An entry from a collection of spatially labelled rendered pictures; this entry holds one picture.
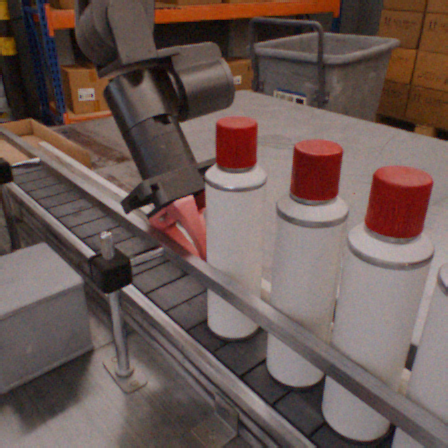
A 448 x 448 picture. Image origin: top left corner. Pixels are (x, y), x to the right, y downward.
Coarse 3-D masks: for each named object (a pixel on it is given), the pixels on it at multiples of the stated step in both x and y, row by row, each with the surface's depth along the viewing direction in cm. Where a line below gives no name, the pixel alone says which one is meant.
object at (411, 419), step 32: (0, 128) 75; (96, 192) 54; (128, 224) 49; (192, 256) 42; (224, 288) 38; (256, 320) 36; (288, 320) 35; (320, 352) 32; (352, 384) 30; (384, 384) 29; (384, 416) 29; (416, 416) 27
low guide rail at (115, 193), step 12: (48, 144) 83; (48, 156) 82; (60, 156) 78; (72, 168) 75; (84, 168) 73; (84, 180) 73; (96, 180) 69; (108, 192) 67; (120, 192) 65; (120, 204) 65; (144, 216) 61; (180, 228) 56; (264, 288) 46; (264, 300) 46; (408, 372) 36
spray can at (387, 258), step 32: (384, 192) 26; (416, 192) 26; (384, 224) 27; (416, 224) 27; (352, 256) 29; (384, 256) 27; (416, 256) 27; (352, 288) 29; (384, 288) 28; (416, 288) 28; (352, 320) 30; (384, 320) 29; (416, 320) 30; (352, 352) 31; (384, 352) 30; (352, 416) 34
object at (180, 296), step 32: (32, 192) 74; (64, 192) 74; (64, 224) 65; (96, 224) 64; (128, 256) 57; (160, 288) 52; (192, 288) 52; (192, 320) 47; (224, 352) 43; (256, 352) 43; (256, 384) 40; (320, 384) 40; (288, 416) 37; (320, 416) 37
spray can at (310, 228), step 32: (320, 160) 30; (288, 192) 34; (320, 192) 31; (288, 224) 32; (320, 224) 31; (288, 256) 33; (320, 256) 33; (288, 288) 35; (320, 288) 34; (320, 320) 36; (288, 352) 37; (288, 384) 39
